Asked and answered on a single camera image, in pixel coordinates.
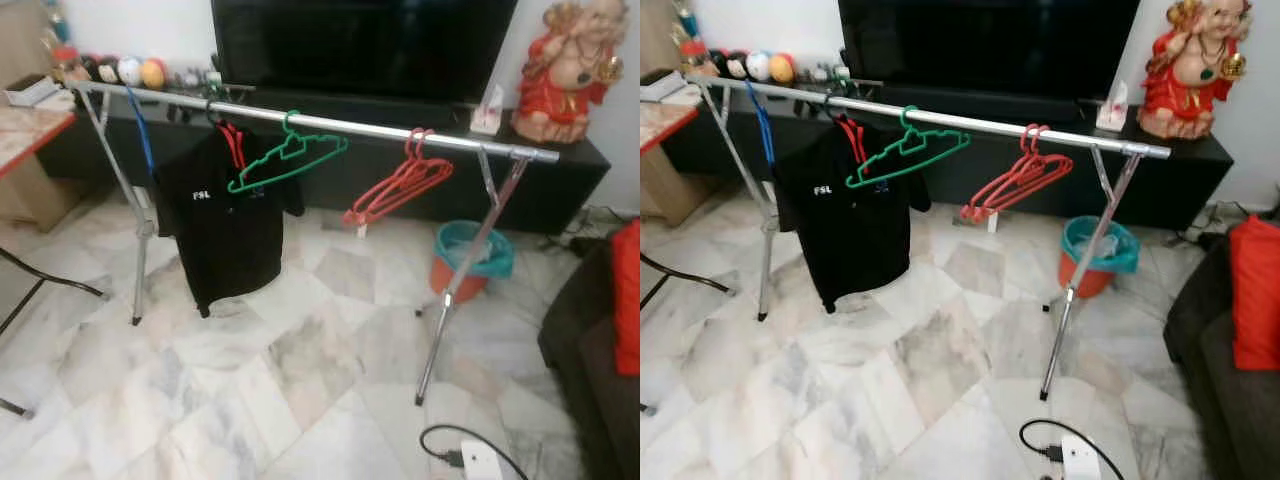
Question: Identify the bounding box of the orange bin with teal bag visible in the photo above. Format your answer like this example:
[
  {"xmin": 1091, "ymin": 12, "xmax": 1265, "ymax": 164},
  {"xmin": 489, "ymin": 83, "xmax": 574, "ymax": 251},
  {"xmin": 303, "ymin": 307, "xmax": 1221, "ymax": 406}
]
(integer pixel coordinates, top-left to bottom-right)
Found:
[
  {"xmin": 430, "ymin": 220, "xmax": 516, "ymax": 304},
  {"xmin": 1058, "ymin": 215, "xmax": 1141, "ymax": 299}
]

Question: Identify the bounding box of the light wooden sideboard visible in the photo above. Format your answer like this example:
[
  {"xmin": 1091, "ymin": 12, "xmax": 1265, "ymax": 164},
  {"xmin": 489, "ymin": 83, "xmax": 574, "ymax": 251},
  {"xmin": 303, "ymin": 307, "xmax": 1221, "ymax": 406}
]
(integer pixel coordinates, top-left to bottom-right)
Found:
[
  {"xmin": 640, "ymin": 0, "xmax": 701, "ymax": 226},
  {"xmin": 0, "ymin": 0, "xmax": 91, "ymax": 233}
]

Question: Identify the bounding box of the dark brown fabric sofa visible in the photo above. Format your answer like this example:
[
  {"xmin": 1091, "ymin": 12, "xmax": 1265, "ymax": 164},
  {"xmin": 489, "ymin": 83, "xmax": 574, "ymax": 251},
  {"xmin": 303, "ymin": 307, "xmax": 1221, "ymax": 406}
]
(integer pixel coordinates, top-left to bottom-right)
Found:
[
  {"xmin": 538, "ymin": 235, "xmax": 640, "ymax": 480},
  {"xmin": 1163, "ymin": 210, "xmax": 1280, "ymax": 480}
]

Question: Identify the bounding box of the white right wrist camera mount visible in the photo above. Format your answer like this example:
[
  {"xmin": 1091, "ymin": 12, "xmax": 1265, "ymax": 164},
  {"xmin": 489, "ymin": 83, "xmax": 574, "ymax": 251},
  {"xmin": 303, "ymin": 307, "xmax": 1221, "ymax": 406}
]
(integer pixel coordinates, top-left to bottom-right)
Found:
[
  {"xmin": 460, "ymin": 440, "xmax": 501, "ymax": 480},
  {"xmin": 1060, "ymin": 435, "xmax": 1101, "ymax": 480}
]

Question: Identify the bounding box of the red laughing buddha statue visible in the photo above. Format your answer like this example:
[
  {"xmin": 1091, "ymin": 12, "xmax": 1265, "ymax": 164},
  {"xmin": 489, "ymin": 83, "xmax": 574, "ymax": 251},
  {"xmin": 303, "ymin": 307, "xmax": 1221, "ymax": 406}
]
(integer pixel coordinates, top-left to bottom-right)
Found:
[
  {"xmin": 1137, "ymin": 0, "xmax": 1251, "ymax": 141},
  {"xmin": 512, "ymin": 0, "xmax": 626, "ymax": 144}
]

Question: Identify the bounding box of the small white box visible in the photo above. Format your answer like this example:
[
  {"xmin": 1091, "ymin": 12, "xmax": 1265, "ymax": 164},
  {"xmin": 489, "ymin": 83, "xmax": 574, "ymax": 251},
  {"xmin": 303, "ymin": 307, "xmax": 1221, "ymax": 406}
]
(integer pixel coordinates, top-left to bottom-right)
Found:
[
  {"xmin": 640, "ymin": 70, "xmax": 691, "ymax": 103},
  {"xmin": 5, "ymin": 75, "xmax": 61, "ymax": 108}
]

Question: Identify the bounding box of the white pink tissue box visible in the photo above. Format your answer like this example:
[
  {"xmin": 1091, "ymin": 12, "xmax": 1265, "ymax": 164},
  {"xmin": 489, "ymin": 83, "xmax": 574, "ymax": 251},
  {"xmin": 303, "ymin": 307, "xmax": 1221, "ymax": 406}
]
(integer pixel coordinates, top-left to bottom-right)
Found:
[
  {"xmin": 470, "ymin": 83, "xmax": 506, "ymax": 136},
  {"xmin": 1095, "ymin": 80, "xmax": 1131, "ymax": 133}
]

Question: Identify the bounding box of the red cushion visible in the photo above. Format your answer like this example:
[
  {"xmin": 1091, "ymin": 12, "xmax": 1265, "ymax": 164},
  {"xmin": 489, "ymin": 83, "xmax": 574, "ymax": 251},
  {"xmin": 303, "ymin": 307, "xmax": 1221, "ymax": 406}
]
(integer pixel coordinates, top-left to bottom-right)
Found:
[
  {"xmin": 610, "ymin": 220, "xmax": 640, "ymax": 376},
  {"xmin": 1228, "ymin": 213, "xmax": 1280, "ymax": 371}
]

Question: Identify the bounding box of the silver metal clothes rack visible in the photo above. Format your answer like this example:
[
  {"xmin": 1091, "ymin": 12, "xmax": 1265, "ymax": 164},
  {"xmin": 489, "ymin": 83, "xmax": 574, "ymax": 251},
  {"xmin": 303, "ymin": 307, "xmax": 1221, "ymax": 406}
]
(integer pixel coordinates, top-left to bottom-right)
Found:
[
  {"xmin": 70, "ymin": 80, "xmax": 561, "ymax": 406},
  {"xmin": 685, "ymin": 73, "xmax": 1173, "ymax": 401}
]

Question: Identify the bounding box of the black FSL polo shirt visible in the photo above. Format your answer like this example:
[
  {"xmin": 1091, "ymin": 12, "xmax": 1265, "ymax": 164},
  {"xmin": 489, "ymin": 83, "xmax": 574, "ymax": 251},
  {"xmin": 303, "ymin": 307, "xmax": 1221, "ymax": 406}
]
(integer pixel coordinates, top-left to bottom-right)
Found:
[
  {"xmin": 775, "ymin": 118, "xmax": 933, "ymax": 314},
  {"xmin": 153, "ymin": 125, "xmax": 306, "ymax": 319}
]

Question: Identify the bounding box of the red plastic hanger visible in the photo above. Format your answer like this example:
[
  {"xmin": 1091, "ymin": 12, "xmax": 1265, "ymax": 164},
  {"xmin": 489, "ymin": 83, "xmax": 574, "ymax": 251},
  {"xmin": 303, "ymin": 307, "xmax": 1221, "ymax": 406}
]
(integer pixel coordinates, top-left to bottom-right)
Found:
[
  {"xmin": 960, "ymin": 127, "xmax": 1069, "ymax": 223},
  {"xmin": 352, "ymin": 127, "xmax": 456, "ymax": 223},
  {"xmin": 970, "ymin": 123, "xmax": 1076, "ymax": 217},
  {"xmin": 342, "ymin": 130, "xmax": 449, "ymax": 229}
]

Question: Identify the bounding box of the black TV cabinet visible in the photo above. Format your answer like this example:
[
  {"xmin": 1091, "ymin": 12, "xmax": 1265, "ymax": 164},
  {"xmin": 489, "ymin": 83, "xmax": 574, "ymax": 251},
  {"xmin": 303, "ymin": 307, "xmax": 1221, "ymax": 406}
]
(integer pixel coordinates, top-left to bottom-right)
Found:
[
  {"xmin": 40, "ymin": 85, "xmax": 611, "ymax": 236},
  {"xmin": 665, "ymin": 80, "xmax": 1236, "ymax": 231}
]

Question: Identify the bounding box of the marble folding table red edge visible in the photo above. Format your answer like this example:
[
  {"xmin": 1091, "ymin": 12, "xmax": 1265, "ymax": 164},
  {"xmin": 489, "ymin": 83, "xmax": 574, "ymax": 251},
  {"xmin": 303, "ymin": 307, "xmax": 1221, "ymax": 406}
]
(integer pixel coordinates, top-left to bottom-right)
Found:
[
  {"xmin": 0, "ymin": 100, "xmax": 106, "ymax": 341},
  {"xmin": 640, "ymin": 95, "xmax": 736, "ymax": 311}
]

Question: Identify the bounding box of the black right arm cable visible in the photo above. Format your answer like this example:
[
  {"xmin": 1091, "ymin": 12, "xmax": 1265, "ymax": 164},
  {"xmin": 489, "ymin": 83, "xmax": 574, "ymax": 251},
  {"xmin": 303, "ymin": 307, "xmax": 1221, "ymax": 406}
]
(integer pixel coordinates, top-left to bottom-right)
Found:
[
  {"xmin": 1020, "ymin": 420, "xmax": 1126, "ymax": 480},
  {"xmin": 420, "ymin": 425, "xmax": 531, "ymax": 480}
]

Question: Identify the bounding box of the green plastic hanger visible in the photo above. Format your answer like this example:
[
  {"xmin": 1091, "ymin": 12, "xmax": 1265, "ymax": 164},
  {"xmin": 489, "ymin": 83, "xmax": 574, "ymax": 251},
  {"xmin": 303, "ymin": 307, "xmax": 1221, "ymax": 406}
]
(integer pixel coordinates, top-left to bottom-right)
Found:
[
  {"xmin": 845, "ymin": 105, "xmax": 973, "ymax": 191},
  {"xmin": 227, "ymin": 110, "xmax": 351, "ymax": 196}
]

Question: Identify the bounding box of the black flat television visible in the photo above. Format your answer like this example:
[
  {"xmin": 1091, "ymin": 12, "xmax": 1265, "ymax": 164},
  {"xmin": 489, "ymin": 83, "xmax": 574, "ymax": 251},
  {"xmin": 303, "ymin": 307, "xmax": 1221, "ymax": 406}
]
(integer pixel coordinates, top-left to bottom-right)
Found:
[
  {"xmin": 210, "ymin": 0, "xmax": 519, "ymax": 106},
  {"xmin": 838, "ymin": 0, "xmax": 1141, "ymax": 101}
]

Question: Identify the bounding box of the blue plastic hanger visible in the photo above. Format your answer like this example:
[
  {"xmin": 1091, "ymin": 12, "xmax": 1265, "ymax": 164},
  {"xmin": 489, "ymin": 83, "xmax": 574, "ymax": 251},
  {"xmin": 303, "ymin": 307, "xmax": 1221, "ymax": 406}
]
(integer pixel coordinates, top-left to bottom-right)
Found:
[
  {"xmin": 122, "ymin": 88, "xmax": 159, "ymax": 179},
  {"xmin": 745, "ymin": 82, "xmax": 781, "ymax": 169}
]

